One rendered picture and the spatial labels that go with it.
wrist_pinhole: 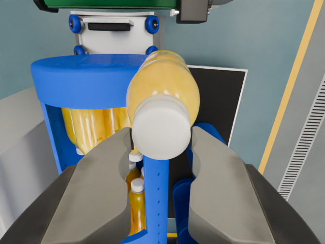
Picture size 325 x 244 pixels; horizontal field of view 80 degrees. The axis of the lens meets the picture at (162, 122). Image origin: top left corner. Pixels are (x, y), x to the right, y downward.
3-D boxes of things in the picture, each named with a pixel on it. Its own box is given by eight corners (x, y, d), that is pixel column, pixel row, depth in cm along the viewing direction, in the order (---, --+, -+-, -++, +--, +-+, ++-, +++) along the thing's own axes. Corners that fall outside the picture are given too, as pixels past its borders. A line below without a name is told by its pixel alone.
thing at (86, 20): (98, 31, 55) (84, 30, 44) (97, 21, 54) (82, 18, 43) (134, 31, 56) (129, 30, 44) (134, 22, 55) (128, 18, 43)
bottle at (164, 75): (194, 57, 30) (229, 96, 13) (177, 99, 32) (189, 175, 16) (149, 41, 29) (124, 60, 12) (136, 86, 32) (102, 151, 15)
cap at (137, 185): (147, 186, 57) (147, 181, 56) (137, 193, 54) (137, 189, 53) (138, 180, 59) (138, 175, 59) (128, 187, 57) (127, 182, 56)
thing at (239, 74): (159, 206, 209) (160, 219, 195) (173, 61, 149) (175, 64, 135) (207, 208, 212) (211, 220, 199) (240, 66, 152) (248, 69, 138)
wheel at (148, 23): (144, 33, 52) (150, 33, 51) (143, 14, 50) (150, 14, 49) (155, 34, 55) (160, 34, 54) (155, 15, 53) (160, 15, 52)
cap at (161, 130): (197, 108, 13) (201, 119, 12) (177, 153, 15) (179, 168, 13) (142, 91, 13) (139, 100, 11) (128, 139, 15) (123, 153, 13)
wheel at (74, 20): (74, 33, 50) (82, 33, 51) (71, 13, 48) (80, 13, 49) (69, 33, 53) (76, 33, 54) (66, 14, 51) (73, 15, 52)
